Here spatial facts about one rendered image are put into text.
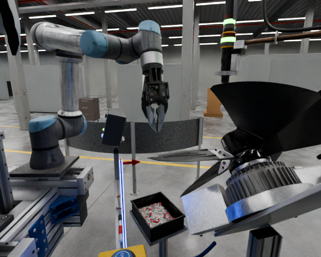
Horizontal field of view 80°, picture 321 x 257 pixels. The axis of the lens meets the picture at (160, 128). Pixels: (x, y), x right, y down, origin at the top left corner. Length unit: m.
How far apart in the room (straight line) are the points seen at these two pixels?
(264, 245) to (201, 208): 0.25
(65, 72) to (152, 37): 0.51
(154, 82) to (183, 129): 2.02
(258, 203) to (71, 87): 0.91
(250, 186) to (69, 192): 0.80
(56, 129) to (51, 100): 9.68
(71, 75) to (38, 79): 10.01
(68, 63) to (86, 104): 6.38
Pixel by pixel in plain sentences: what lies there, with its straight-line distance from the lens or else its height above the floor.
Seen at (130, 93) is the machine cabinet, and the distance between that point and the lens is 7.01.
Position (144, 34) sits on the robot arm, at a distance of 0.69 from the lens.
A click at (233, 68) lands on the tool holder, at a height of 1.47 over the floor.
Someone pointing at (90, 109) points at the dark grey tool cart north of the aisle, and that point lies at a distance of 7.35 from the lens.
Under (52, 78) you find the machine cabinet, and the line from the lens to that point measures 10.55.
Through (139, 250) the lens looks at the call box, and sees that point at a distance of 0.50.
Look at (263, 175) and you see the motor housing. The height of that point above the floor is 1.17.
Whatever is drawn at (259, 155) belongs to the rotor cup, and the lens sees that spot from 0.71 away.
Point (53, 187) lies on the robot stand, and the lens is 1.08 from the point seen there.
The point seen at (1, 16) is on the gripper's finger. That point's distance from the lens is 0.41.
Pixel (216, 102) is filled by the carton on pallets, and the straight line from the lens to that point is 8.68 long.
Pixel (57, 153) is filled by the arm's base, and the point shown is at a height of 1.10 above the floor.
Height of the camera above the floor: 1.43
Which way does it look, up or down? 13 degrees down
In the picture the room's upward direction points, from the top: straight up
